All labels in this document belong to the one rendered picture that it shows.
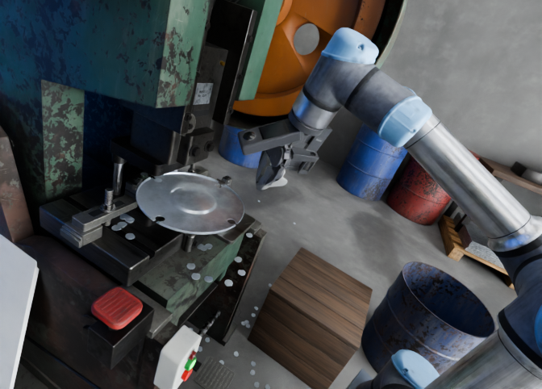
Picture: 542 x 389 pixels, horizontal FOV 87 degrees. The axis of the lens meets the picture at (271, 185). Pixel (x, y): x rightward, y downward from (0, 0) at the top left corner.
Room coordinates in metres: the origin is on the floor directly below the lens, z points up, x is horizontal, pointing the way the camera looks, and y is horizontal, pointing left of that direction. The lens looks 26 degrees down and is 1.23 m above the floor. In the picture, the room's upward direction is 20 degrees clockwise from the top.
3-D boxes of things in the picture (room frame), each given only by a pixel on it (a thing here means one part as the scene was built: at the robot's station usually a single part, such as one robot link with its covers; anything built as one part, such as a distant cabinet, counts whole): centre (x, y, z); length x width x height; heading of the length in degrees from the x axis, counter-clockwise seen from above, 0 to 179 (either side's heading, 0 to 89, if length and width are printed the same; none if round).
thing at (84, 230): (0.53, 0.36, 0.76); 0.17 x 0.06 x 0.10; 165
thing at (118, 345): (0.33, 0.17, 0.62); 0.10 x 0.06 x 0.20; 165
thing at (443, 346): (1.10, -0.94, 0.24); 0.42 x 0.42 x 0.48
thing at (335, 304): (1.00, -0.39, 0.18); 0.40 x 0.38 x 0.35; 71
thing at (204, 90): (0.68, 0.27, 1.04); 0.17 x 0.15 x 0.30; 75
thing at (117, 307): (0.32, 0.18, 0.72); 0.07 x 0.06 x 0.08; 75
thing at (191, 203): (0.66, 0.19, 0.78); 0.29 x 0.29 x 0.01
